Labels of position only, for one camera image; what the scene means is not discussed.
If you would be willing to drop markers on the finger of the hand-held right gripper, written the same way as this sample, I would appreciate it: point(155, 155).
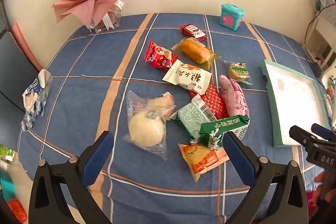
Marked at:
point(325, 133)
point(302, 136)

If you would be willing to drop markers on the blue white crumpled wrapper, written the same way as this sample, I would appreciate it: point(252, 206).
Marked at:
point(35, 98)

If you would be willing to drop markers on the dark red biscuit packet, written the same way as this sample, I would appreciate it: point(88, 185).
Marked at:
point(193, 32)

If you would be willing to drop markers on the teal desk fan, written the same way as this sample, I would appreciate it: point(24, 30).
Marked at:
point(320, 1)

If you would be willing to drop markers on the dark grey panel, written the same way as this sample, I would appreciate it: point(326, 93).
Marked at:
point(13, 69)

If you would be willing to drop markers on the red cartoon snack packet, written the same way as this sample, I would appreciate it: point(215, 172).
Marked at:
point(160, 56)

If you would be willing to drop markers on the pink bread packet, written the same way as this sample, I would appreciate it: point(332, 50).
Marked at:
point(233, 95)

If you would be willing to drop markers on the green white milk snack packet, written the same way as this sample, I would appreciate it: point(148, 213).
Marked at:
point(223, 129)

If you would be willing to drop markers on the orange plastic object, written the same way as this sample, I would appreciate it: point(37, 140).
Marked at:
point(18, 211)

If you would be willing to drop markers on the person's right hand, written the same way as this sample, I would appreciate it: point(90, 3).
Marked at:
point(320, 179)

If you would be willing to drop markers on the clear acrylic vase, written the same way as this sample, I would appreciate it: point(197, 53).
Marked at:
point(115, 18)

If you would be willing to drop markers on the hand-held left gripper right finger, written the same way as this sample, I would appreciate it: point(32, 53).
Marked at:
point(237, 158)

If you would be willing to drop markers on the green rimmed white box tray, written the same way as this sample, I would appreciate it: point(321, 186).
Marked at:
point(294, 98)

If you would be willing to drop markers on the orange yellow snack packet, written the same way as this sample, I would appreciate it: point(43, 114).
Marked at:
point(200, 158)

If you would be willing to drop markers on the pale green barcode packet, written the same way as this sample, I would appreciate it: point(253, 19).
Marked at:
point(193, 117)

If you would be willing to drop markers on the teal toy box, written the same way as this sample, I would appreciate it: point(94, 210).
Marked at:
point(231, 16)

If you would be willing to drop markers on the pink wooden rail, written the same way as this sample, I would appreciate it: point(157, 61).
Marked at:
point(26, 45)

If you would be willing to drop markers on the cream white pastry packet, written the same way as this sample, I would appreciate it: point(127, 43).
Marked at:
point(187, 77)

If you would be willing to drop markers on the white bedside shelf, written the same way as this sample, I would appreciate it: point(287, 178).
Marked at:
point(323, 29)

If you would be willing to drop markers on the green carton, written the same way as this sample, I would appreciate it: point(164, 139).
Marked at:
point(6, 151)

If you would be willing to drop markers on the clear round bun packet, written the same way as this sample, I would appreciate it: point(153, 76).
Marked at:
point(145, 127)

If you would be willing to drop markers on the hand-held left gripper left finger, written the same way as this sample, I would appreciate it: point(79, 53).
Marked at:
point(98, 158)

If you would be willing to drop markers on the blue plaid bedsheet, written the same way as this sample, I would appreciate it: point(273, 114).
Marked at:
point(92, 69)

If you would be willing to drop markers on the small yellow cake packet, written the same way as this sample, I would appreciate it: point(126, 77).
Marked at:
point(166, 102)

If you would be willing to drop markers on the green label round cookie packet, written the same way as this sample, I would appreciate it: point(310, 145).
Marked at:
point(239, 71)

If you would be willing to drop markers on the red patterned wafer packet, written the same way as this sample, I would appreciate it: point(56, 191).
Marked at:
point(212, 103)

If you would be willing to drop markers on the teal plastic object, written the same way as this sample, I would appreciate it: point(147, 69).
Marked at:
point(5, 187)

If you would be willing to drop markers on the orange cake clear packet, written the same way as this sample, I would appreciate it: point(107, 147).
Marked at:
point(195, 52)

